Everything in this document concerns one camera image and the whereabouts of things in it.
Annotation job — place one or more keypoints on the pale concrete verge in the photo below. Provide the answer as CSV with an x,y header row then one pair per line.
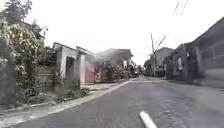
x,y
40,111

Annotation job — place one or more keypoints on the grey asphalt road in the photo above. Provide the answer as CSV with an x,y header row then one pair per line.
x,y
133,103

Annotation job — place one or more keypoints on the leaning utility pole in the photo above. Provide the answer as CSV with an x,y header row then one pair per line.
x,y
153,53

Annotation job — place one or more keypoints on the low weeds patch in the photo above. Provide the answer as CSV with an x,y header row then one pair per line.
x,y
75,91

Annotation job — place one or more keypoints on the building with dark roof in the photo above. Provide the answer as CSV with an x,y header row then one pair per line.
x,y
115,56

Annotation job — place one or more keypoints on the grey concrete gate building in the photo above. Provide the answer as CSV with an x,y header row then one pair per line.
x,y
68,61

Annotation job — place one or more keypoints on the green bushes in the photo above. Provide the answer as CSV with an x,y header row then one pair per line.
x,y
113,71

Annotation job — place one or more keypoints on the grey gabled building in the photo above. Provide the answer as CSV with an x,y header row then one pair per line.
x,y
163,58

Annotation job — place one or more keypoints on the robot's own part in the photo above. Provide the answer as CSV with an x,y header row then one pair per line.
x,y
147,120

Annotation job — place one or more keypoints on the dark long building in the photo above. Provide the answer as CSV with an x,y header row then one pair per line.
x,y
203,56

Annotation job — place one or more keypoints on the leafy overgrown bushes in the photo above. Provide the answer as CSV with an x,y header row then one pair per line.
x,y
20,53

